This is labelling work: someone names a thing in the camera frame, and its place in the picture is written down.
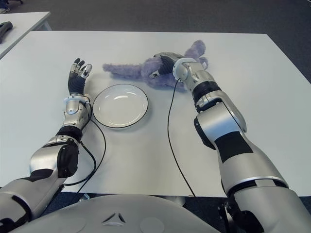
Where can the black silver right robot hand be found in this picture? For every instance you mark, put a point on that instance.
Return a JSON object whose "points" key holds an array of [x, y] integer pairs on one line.
{"points": [[167, 64]]}

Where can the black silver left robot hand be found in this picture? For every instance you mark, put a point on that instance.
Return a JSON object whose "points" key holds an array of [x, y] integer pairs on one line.
{"points": [[75, 83]]}

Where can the purple plush bunny doll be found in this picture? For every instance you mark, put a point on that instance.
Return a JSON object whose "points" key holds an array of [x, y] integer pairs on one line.
{"points": [[145, 70]]}

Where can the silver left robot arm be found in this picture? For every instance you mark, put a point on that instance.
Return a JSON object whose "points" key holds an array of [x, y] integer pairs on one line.
{"points": [[43, 160]]}

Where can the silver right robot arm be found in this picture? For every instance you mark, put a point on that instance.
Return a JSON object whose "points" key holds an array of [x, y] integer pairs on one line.
{"points": [[223, 123]]}

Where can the white plate black rim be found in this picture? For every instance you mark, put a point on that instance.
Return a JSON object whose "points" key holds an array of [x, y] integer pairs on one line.
{"points": [[120, 106]]}

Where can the white side table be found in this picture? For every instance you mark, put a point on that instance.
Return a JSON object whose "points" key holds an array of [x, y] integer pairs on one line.
{"points": [[26, 23]]}

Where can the black handheld controller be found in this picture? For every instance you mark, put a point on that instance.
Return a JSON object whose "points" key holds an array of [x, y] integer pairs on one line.
{"points": [[5, 30]]}

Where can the white sneakers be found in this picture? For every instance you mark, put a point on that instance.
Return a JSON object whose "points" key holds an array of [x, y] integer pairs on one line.
{"points": [[4, 10]]}

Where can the metal table clamp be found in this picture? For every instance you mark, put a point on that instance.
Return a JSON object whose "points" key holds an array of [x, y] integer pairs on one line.
{"points": [[83, 197]]}

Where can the grey table leg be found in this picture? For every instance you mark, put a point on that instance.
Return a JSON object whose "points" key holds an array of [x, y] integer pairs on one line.
{"points": [[178, 201]]}

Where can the grey robot torso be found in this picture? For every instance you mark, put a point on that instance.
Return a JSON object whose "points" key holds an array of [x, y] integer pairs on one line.
{"points": [[121, 213]]}

